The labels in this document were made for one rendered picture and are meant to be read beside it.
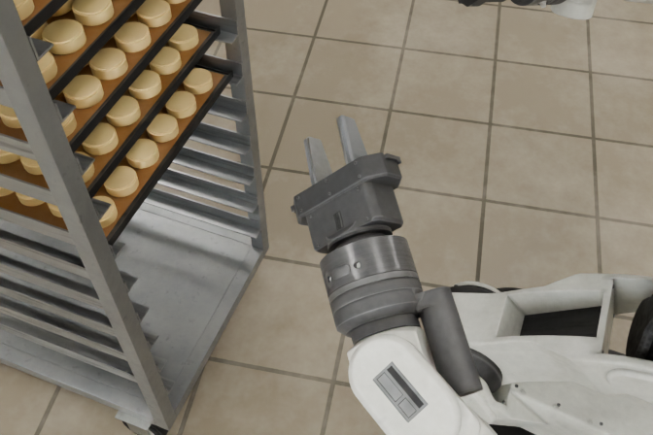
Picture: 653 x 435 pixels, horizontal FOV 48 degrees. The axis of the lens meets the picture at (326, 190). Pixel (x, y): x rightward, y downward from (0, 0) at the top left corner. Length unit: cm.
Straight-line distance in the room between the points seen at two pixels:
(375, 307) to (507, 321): 59
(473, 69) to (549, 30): 35
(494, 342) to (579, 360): 14
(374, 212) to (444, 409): 19
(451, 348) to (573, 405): 70
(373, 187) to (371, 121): 150
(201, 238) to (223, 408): 39
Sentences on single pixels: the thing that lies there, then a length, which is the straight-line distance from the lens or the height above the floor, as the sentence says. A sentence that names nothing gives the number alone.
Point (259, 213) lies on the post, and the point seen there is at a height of 28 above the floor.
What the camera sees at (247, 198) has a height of 33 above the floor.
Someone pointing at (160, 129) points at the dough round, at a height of 70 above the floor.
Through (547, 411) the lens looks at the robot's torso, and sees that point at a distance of 132.
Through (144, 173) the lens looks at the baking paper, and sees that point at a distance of 116.
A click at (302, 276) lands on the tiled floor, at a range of 183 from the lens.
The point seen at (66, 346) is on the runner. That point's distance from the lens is 156.
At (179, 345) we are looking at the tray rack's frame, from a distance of 159.
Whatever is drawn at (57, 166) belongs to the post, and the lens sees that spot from 90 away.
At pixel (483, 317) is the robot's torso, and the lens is 122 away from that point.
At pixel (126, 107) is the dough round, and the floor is 79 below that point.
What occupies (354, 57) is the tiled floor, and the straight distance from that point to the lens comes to 240.
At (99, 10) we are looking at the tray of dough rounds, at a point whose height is 97.
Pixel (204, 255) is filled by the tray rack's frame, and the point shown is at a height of 15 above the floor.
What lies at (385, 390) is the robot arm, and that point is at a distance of 63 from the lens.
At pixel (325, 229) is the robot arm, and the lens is 71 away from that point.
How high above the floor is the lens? 153
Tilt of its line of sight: 50 degrees down
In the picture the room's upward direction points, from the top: straight up
